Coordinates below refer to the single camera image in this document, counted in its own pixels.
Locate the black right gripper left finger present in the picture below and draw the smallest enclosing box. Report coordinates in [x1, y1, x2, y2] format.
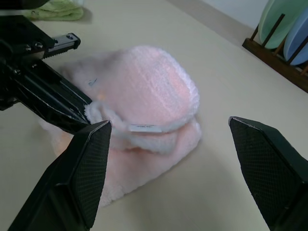
[8, 120, 113, 231]

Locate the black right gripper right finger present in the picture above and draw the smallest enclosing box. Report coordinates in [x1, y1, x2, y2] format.
[228, 116, 308, 231]

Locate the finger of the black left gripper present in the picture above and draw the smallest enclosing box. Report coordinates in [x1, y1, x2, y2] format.
[16, 69, 92, 134]
[30, 59, 94, 107]

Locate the pink fluffy towel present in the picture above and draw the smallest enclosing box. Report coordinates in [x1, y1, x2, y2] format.
[38, 44, 202, 208]

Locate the green fluffy towel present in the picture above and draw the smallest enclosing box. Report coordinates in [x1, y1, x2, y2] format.
[25, 0, 84, 22]

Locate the dark wooden plate rack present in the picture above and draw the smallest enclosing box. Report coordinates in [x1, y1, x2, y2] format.
[242, 13, 308, 94]

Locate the blue plate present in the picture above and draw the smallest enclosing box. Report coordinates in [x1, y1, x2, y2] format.
[282, 8, 308, 67]

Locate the green plate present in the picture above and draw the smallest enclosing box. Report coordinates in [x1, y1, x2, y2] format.
[257, 0, 308, 51]

